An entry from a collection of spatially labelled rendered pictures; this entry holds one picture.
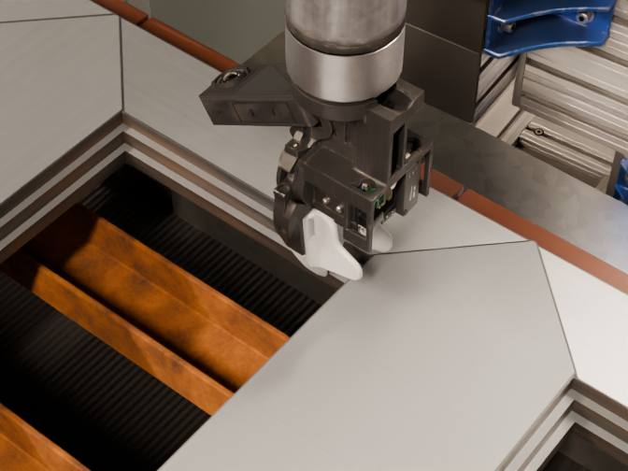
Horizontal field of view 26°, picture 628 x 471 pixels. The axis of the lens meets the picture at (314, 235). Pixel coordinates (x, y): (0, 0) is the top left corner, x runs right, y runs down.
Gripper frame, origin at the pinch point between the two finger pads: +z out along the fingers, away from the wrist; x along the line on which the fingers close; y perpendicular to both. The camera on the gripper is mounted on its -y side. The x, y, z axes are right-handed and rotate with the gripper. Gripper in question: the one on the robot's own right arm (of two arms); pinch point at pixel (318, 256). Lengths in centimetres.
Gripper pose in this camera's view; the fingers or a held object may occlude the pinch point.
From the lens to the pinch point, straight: 103.5
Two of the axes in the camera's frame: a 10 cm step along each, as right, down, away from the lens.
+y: 7.8, 4.6, -4.1
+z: 0.0, 6.6, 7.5
